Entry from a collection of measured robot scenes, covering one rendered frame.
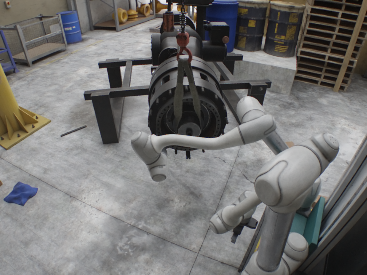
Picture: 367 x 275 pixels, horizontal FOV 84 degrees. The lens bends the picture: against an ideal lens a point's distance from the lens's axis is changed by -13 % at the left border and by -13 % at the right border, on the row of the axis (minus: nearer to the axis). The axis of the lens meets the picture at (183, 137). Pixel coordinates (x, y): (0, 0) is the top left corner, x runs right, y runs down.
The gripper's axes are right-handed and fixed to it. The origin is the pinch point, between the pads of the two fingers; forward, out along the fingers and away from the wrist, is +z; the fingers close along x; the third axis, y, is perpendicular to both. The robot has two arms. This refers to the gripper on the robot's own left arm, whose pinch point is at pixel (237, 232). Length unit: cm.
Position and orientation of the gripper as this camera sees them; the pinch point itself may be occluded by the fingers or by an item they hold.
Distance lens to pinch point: 153.5
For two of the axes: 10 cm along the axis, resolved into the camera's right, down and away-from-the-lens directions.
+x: -5.3, 5.2, -6.7
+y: -8.5, -3.3, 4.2
